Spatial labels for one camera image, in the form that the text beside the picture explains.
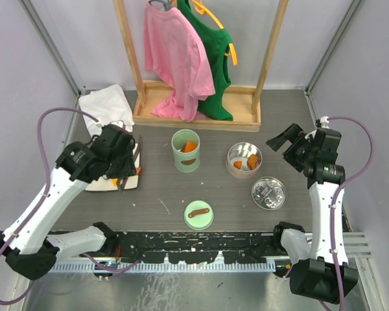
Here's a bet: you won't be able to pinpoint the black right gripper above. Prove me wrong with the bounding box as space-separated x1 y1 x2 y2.
266 123 316 173

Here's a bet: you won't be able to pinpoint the metal serving tongs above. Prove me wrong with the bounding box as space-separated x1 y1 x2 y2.
117 135 143 191

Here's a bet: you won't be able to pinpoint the white square plate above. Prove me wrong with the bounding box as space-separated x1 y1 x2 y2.
85 155 140 192

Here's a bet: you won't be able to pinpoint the white cloth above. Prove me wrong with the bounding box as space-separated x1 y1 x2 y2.
78 84 135 136

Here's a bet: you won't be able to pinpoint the mint green tin canister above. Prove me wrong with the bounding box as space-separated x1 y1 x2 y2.
171 129 200 173

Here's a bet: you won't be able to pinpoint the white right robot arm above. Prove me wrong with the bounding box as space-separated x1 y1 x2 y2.
266 123 359 306

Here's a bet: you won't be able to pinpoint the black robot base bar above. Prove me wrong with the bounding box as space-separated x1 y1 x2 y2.
79 229 311 265

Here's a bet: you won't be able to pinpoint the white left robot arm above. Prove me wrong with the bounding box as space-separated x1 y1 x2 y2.
0 124 136 281

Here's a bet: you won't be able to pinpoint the orange fried shrimp piece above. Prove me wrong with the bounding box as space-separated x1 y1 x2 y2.
247 154 259 170

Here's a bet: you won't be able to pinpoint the round silver tin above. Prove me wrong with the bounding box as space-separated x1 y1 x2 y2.
226 142 263 179

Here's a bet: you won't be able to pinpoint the silver embossed tin lid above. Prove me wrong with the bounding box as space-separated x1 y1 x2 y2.
251 176 287 211

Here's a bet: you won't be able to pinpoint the wooden clothes rack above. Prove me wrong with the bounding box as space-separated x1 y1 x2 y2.
114 1 287 132

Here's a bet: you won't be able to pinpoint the orange salmon sushi piece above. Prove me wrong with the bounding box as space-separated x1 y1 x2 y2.
181 141 198 153

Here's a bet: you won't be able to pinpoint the mint green canister lid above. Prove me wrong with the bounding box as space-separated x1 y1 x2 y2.
183 200 214 231

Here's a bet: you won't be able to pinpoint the pink t-shirt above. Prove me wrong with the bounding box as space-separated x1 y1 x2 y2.
144 3 215 122

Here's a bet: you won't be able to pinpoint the green t-shirt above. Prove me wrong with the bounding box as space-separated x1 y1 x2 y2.
177 1 233 121

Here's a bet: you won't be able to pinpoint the grey clothes hanger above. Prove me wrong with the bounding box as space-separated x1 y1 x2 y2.
148 0 174 12

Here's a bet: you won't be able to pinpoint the orange clothes hanger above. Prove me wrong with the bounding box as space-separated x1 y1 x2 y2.
187 0 239 67

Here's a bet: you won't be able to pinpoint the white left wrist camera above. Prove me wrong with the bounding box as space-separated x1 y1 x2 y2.
95 120 126 130

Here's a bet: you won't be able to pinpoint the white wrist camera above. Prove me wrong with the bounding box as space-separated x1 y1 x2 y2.
95 120 126 130
305 116 329 141

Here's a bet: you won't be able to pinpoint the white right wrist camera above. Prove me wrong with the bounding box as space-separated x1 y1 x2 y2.
305 116 329 141

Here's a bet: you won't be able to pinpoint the left aluminium frame post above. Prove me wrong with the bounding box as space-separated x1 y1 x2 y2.
18 0 87 97

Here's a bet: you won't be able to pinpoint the white slotted cable duct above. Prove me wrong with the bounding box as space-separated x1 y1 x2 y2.
50 260 276 273

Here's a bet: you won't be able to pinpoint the aluminium corner frame post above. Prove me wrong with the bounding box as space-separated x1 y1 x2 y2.
306 0 366 95

